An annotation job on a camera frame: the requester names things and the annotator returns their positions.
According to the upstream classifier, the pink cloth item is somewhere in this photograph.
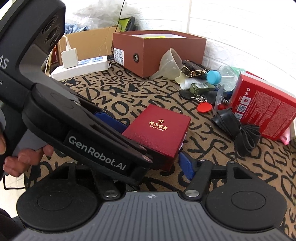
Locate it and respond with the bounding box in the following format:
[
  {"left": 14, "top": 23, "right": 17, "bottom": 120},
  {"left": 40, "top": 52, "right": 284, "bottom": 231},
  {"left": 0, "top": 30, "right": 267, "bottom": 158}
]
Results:
[{"left": 280, "top": 128, "right": 290, "bottom": 145}]

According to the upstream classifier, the dark red gift box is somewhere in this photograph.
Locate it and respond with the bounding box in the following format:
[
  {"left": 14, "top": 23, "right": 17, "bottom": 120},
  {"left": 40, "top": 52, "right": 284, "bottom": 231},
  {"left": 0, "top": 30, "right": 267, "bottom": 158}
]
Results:
[{"left": 123, "top": 104, "right": 191, "bottom": 171}]

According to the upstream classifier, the green black bag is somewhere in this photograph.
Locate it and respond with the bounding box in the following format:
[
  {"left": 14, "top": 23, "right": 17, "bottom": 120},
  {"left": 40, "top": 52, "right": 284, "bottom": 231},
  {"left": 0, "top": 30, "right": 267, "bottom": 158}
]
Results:
[{"left": 118, "top": 16, "right": 136, "bottom": 32}]

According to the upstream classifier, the plastic bottle blue cap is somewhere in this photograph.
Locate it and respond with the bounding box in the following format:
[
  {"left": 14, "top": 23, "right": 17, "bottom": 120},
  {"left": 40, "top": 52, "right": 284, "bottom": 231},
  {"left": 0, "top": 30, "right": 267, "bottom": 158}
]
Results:
[{"left": 206, "top": 65, "right": 239, "bottom": 92}]

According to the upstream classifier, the letter patterned mat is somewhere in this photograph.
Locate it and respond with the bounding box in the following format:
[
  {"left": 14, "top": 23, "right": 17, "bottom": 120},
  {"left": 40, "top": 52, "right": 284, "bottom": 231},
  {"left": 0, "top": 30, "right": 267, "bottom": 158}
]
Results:
[{"left": 16, "top": 63, "right": 294, "bottom": 240}]

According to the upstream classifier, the blue cloth in box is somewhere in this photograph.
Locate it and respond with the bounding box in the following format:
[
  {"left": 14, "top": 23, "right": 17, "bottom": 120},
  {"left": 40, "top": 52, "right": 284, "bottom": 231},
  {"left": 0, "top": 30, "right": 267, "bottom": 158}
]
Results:
[{"left": 64, "top": 23, "right": 89, "bottom": 35}]

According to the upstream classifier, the white power strip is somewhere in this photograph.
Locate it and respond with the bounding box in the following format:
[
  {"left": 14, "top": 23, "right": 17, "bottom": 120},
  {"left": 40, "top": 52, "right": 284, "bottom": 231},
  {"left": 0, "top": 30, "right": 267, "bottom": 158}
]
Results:
[{"left": 50, "top": 56, "right": 108, "bottom": 81}]

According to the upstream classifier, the black rubber band strap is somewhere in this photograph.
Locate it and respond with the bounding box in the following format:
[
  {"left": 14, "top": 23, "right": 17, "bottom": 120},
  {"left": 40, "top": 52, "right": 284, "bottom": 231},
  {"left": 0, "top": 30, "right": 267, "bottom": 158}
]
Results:
[{"left": 211, "top": 108, "right": 261, "bottom": 158}]

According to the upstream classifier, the red round tag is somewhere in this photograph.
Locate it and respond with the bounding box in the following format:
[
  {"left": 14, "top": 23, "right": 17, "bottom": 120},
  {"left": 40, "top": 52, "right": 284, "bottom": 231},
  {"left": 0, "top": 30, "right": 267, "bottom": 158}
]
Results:
[{"left": 197, "top": 102, "right": 213, "bottom": 113}]

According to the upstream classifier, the clear plastic funnel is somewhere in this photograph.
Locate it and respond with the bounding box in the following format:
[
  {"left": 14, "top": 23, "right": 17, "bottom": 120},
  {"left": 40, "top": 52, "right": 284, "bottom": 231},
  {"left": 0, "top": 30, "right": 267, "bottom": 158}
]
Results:
[{"left": 149, "top": 48, "right": 187, "bottom": 84}]

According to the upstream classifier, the person's left hand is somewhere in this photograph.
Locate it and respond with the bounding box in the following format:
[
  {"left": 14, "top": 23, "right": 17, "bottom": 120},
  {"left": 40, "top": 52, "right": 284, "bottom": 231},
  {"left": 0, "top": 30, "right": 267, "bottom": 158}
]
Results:
[{"left": 0, "top": 131, "right": 55, "bottom": 178}]

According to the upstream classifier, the large red box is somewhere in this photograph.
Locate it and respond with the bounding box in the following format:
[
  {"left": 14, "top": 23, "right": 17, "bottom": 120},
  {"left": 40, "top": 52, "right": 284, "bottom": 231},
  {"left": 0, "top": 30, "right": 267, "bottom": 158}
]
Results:
[{"left": 230, "top": 72, "right": 295, "bottom": 141}]

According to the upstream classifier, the brown shoe box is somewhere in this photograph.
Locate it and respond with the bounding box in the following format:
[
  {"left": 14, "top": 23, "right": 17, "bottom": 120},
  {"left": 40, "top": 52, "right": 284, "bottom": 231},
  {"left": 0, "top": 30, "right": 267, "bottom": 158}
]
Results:
[{"left": 113, "top": 30, "right": 207, "bottom": 78}]

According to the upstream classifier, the cardboard box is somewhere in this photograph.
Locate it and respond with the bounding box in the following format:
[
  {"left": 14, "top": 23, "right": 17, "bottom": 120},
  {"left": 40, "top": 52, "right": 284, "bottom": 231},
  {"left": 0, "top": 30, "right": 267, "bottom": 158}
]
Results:
[{"left": 66, "top": 27, "right": 120, "bottom": 61}]

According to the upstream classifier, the white charger plug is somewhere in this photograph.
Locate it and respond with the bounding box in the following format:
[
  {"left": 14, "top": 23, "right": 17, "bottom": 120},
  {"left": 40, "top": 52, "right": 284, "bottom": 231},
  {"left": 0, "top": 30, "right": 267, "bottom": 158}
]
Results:
[{"left": 61, "top": 48, "right": 78, "bottom": 69}]

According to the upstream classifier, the clear plastic bag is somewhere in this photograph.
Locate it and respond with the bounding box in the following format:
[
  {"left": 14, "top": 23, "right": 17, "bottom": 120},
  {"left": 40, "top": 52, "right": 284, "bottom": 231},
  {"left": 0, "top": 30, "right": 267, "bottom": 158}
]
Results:
[{"left": 74, "top": 0, "right": 130, "bottom": 30}]

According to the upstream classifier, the small dark green box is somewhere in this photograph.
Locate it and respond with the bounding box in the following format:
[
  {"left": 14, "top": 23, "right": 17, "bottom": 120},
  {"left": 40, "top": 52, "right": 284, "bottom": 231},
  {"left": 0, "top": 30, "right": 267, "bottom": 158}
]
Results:
[{"left": 189, "top": 82, "right": 216, "bottom": 96}]

